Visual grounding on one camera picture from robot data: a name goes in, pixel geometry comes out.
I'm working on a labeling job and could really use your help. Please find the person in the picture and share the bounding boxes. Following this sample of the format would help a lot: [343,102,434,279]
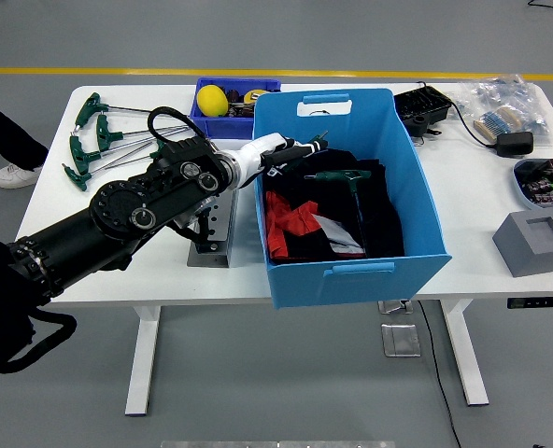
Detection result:
[0,87,50,190]

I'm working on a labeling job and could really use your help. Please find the electronic parts pile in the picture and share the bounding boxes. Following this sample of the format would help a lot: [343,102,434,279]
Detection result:
[514,159,553,210]

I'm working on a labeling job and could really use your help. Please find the light blue dish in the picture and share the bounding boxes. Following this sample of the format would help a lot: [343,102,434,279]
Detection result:
[512,158,553,213]

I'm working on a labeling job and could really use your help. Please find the black plastic tray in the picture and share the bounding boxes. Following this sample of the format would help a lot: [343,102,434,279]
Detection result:
[394,86,455,127]

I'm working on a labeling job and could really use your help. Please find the white table leg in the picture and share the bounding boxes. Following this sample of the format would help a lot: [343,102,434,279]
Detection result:
[439,299,490,408]
[124,305,162,417]

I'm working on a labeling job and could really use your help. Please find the small metal floor plate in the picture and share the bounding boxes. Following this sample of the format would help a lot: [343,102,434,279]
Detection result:
[377,300,415,315]

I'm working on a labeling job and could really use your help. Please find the white shoe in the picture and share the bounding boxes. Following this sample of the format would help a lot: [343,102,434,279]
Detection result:
[0,162,44,190]

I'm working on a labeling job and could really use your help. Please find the clear plastic component bags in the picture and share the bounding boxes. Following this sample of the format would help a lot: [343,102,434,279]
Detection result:
[452,74,552,148]

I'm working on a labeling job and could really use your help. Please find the beige resistor strip bundle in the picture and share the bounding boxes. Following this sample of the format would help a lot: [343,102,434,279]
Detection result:
[473,105,523,145]

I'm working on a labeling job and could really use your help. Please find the black adapter cable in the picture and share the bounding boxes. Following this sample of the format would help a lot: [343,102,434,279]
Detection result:
[416,81,500,150]

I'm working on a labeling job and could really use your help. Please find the large light blue box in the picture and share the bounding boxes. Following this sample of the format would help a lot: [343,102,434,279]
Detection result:
[251,88,454,310]

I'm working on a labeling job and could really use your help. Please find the white grey fabric piece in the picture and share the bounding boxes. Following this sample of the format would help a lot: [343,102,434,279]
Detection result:
[313,214,369,257]

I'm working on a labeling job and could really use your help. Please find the grey foam block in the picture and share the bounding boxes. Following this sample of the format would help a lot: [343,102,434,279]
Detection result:
[492,209,553,279]

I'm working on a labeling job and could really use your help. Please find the square metal floor plate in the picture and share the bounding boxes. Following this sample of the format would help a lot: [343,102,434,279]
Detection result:
[380,323,421,358]

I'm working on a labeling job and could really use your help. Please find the red cloth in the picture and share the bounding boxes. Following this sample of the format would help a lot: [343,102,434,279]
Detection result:
[265,189,322,260]

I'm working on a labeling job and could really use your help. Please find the small dark blue bin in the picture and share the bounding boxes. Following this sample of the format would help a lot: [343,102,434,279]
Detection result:
[189,77,282,141]

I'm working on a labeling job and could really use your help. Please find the large green T-handle wrench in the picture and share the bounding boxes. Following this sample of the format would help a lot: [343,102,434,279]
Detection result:
[304,169,374,230]

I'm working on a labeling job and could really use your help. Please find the yellow lemon-shaped object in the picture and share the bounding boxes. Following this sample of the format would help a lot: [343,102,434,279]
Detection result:
[196,84,231,119]

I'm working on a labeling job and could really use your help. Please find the black table control panel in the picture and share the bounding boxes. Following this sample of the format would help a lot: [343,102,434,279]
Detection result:
[506,296,553,310]

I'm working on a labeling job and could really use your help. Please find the black floor cable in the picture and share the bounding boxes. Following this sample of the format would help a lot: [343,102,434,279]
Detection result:
[416,301,462,448]

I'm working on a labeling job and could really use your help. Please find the short green T-handle hex wrench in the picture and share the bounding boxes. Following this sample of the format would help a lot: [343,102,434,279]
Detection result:
[104,139,165,170]

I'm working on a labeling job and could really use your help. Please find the black power adapter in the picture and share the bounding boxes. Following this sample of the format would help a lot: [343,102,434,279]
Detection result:
[496,132,535,159]

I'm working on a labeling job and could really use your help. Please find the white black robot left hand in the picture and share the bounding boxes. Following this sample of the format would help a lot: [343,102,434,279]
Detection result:
[234,130,329,190]

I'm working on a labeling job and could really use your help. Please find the black round cylinder part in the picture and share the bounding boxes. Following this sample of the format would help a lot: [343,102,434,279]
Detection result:
[406,115,431,138]

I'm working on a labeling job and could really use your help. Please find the black cloth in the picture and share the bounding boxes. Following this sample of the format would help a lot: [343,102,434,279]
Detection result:
[262,147,406,265]

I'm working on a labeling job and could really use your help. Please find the grey metal tool rack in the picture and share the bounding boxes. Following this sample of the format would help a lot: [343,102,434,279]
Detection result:
[186,189,239,269]

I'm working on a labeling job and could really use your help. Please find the yellow tape measure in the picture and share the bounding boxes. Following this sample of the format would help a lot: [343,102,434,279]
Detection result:
[243,88,274,105]

